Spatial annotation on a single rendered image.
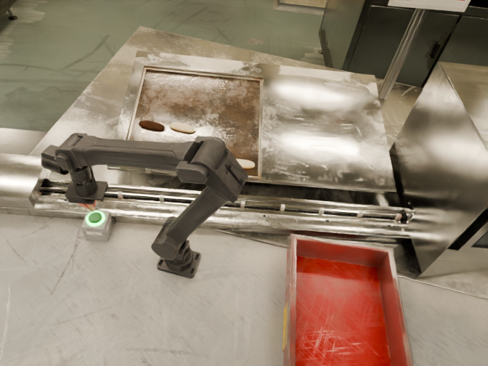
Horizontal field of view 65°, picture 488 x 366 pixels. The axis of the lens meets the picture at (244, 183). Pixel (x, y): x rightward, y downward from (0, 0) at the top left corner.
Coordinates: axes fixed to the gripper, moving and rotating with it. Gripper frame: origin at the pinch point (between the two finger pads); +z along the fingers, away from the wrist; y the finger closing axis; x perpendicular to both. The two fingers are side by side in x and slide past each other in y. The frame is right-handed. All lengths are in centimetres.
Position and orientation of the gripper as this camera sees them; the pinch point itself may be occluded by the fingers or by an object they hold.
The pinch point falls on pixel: (93, 208)
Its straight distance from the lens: 124.0
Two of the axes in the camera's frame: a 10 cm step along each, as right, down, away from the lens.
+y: 9.9, 0.8, 0.6
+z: -1.0, 6.5, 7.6
